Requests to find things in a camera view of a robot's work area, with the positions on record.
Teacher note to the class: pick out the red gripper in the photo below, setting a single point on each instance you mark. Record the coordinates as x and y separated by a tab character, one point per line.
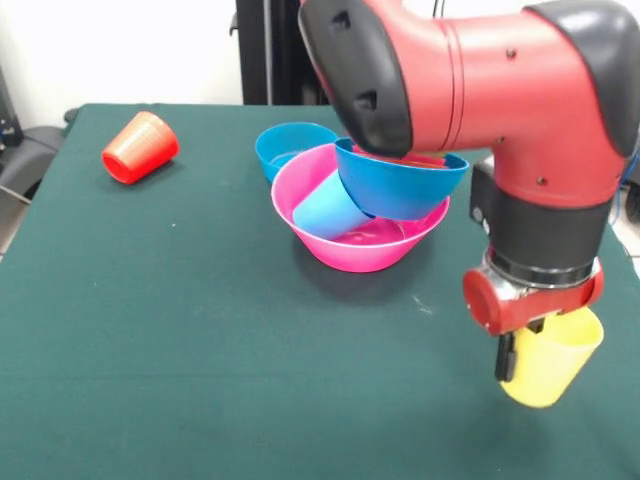
515	305

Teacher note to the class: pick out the yellow cup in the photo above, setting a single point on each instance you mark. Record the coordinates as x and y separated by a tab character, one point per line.
550	370

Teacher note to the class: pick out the large pink bowl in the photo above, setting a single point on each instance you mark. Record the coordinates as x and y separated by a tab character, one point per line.
360	250

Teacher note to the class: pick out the large blue bowl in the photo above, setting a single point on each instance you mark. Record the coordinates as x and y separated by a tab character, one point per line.
395	190

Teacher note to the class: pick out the small crimson bowl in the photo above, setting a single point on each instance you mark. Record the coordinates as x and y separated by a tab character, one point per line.
425	161

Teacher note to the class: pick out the blue cup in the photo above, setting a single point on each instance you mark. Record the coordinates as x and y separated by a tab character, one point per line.
325	210

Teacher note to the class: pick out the red cup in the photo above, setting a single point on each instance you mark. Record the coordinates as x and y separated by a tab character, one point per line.
140	147

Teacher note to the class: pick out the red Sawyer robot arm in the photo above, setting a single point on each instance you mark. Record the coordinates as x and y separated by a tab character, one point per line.
525	100

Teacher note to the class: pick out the small blue bowl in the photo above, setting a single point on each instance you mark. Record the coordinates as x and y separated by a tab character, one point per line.
280	145

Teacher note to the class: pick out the dark green tablecloth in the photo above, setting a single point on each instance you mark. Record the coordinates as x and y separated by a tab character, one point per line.
175	300

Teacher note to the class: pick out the black pedestal leg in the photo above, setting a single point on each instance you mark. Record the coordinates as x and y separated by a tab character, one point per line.
30	150
634	195

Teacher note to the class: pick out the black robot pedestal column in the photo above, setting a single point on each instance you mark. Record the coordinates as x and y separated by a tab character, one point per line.
265	60

